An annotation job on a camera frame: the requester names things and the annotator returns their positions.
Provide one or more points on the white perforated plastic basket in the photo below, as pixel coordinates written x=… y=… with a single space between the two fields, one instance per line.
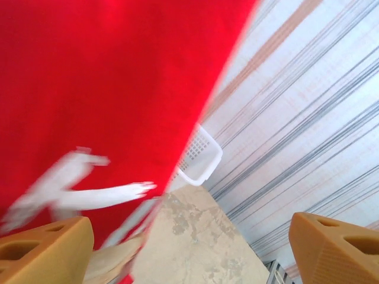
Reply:
x=204 y=159

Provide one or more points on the red printed t-shirt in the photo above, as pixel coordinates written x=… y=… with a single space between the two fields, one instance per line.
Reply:
x=118 y=88

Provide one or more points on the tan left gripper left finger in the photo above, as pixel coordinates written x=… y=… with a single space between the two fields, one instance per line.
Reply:
x=44 y=254

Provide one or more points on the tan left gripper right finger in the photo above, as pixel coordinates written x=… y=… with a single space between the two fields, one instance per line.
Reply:
x=334 y=254

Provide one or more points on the aluminium table edge frame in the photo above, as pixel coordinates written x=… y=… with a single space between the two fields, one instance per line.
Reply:
x=272 y=266

